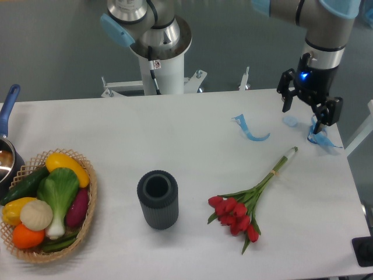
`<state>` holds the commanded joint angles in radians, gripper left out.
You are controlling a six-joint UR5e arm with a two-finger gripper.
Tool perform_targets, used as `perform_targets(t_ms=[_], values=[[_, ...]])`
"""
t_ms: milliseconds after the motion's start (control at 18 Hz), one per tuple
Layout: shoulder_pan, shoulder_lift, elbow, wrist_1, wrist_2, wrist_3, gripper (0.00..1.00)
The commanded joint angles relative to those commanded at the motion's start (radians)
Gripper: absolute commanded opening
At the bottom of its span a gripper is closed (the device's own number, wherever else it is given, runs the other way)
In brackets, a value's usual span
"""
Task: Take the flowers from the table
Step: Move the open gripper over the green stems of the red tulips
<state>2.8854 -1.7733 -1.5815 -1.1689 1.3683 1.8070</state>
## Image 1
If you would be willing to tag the green bok choy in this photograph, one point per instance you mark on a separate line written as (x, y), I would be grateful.
(58, 190)

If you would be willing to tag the red tulip bouquet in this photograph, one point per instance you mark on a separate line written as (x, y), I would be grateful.
(238, 210)

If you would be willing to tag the white frame at right edge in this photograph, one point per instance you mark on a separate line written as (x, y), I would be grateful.
(360, 133)

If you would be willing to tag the green bean pods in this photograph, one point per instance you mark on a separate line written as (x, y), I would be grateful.
(59, 244)

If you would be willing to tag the yellow bell pepper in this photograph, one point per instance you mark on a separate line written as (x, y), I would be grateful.
(11, 211)

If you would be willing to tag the black device at table edge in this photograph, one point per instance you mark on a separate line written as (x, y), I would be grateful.
(363, 250)

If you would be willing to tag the orange fruit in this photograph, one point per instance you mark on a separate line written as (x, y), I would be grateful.
(24, 238)

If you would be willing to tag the purple sweet potato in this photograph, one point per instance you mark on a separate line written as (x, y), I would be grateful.
(77, 212)

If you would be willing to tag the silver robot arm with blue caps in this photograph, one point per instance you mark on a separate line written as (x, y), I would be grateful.
(153, 31)

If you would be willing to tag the green cucumber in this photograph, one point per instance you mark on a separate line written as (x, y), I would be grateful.
(26, 187)

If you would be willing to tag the blue handled saucepan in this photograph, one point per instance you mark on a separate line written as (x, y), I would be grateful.
(11, 161)

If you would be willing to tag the yellow squash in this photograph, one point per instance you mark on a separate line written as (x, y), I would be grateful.
(61, 160)

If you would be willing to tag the cream steamed bun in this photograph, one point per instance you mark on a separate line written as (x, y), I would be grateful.
(36, 215)

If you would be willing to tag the woven bamboo basket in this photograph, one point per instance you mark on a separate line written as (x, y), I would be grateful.
(35, 255)

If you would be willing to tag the blue ribbon strip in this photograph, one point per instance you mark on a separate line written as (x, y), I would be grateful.
(240, 120)

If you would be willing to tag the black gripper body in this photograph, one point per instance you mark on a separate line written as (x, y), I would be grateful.
(313, 85)

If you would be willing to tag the dark grey ribbed vase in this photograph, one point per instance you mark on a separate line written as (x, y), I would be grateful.
(157, 192)

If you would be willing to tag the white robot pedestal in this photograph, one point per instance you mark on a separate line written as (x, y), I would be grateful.
(169, 74)

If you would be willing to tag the blue crumpled ribbon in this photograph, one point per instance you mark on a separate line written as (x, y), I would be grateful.
(320, 138)

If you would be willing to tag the white metal base frame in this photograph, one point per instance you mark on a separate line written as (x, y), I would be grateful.
(155, 85)

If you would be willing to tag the small blue cap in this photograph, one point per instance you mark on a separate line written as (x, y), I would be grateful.
(290, 121)

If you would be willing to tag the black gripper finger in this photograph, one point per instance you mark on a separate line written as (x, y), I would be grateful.
(283, 88)
(327, 113)

